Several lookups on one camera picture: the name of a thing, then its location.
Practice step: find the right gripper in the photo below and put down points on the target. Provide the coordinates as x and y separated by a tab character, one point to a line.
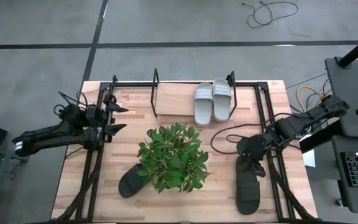
253	146

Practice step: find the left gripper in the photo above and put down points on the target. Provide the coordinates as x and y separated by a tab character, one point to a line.
99	118

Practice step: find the dark green slide sandal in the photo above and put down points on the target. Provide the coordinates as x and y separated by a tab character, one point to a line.
130	183
247	196

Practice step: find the light grey slide sandal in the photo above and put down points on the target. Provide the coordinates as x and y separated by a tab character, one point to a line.
203	109
222	105

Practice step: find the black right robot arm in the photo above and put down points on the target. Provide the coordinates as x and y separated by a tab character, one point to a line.
309	119

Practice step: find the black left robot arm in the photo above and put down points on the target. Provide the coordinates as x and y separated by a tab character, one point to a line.
51	137

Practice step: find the white paper sheet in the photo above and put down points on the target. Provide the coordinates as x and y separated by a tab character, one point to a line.
309	158

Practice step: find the green potted plant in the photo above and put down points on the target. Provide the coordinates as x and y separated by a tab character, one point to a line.
172	158

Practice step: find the grey keyboard desk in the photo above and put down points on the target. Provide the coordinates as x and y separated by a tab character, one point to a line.
340	193

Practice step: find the grey desk surface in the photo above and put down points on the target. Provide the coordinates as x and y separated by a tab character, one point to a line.
350	87

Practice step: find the black pole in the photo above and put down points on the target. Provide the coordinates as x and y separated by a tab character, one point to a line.
357	49

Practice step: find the black aluminium table frame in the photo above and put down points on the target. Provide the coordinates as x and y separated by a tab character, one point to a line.
129	84

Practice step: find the wooden shelf black metal frame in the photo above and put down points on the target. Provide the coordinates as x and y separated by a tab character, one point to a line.
172	99

